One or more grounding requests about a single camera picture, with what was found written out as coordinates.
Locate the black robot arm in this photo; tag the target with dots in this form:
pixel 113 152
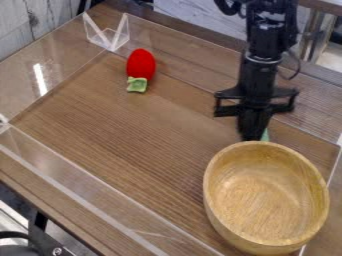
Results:
pixel 272 30

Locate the red plush strawberry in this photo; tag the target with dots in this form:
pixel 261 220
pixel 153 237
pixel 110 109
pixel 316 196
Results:
pixel 141 70

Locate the clear acrylic tray wall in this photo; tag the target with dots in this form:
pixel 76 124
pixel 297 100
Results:
pixel 109 160

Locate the clear acrylic corner bracket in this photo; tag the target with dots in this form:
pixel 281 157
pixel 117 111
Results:
pixel 108 38

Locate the green stick block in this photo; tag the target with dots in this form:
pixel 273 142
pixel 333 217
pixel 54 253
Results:
pixel 265 136

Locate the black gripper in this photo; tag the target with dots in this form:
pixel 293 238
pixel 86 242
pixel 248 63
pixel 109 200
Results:
pixel 256 102

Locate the brown wooden bowl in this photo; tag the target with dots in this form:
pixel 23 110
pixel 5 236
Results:
pixel 267 197

